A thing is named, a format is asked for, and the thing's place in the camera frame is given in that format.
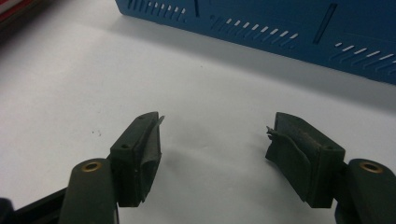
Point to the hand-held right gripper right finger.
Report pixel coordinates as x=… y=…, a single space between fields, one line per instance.
x=317 y=168

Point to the blue plastic file rack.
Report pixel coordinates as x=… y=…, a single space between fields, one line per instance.
x=280 y=15

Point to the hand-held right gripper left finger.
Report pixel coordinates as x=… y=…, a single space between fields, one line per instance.
x=134 y=161

